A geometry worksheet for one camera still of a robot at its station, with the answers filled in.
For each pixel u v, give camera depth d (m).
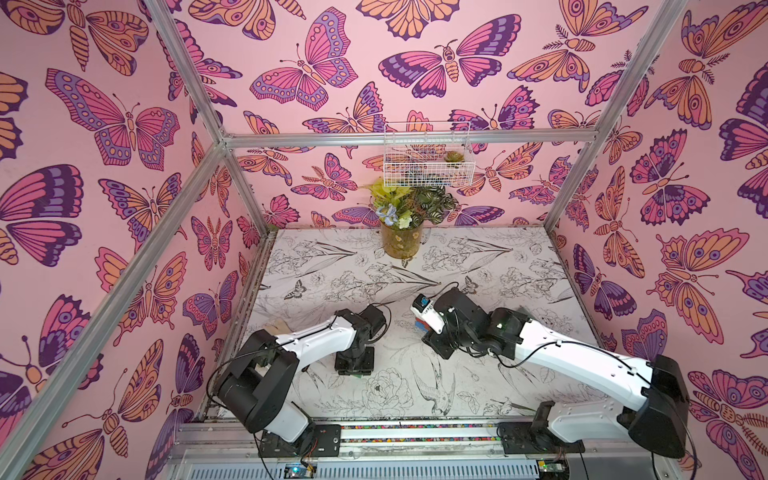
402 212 1.00
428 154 0.95
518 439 0.73
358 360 0.73
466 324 0.56
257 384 0.44
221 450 0.73
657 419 0.38
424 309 0.66
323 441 0.74
